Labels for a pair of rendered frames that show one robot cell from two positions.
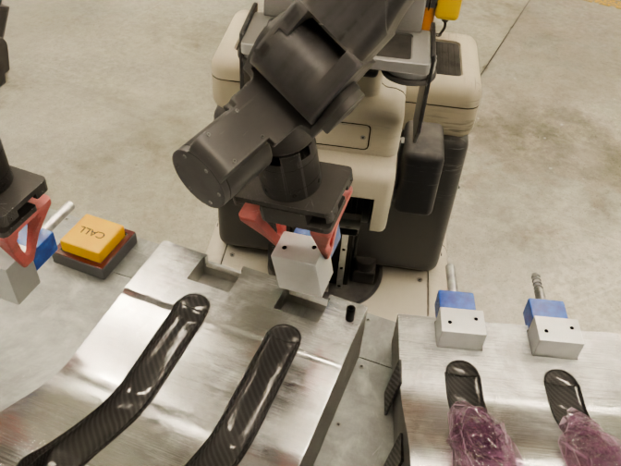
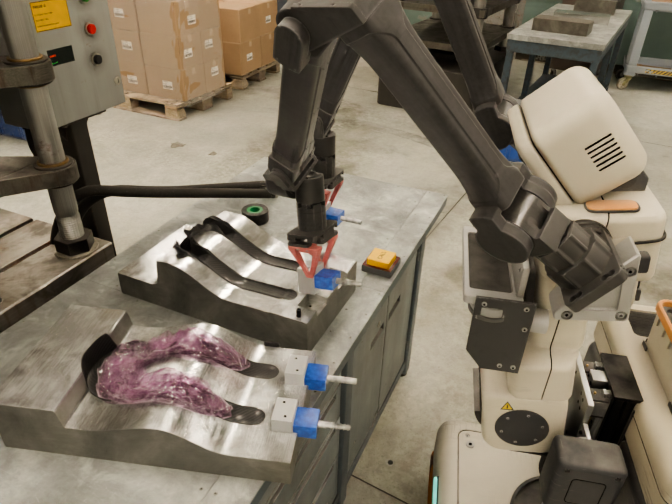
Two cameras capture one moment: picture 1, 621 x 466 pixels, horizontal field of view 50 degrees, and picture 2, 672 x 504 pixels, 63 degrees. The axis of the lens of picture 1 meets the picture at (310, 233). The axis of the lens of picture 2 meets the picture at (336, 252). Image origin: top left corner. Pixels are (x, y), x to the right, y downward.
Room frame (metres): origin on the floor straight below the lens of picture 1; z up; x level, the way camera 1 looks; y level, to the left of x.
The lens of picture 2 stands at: (0.64, -0.91, 1.60)
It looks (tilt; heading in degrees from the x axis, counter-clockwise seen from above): 32 degrees down; 95
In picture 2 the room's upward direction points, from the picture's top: 2 degrees clockwise
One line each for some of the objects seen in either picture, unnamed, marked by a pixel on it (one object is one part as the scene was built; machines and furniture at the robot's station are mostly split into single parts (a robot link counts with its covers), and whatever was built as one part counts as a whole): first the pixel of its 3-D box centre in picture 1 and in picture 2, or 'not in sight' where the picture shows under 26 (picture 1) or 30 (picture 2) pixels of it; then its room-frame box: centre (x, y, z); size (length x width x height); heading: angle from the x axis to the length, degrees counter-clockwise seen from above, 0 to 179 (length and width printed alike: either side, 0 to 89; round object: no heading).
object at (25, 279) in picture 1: (34, 240); (337, 217); (0.53, 0.30, 0.93); 0.13 x 0.05 x 0.05; 161
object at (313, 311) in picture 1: (302, 312); (312, 308); (0.50, 0.00, 0.87); 0.05 x 0.05 x 0.04; 72
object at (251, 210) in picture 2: not in sight; (255, 214); (0.26, 0.49, 0.82); 0.08 x 0.08 x 0.04
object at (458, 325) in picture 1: (454, 304); (321, 377); (0.55, -0.18, 0.86); 0.13 x 0.05 x 0.05; 179
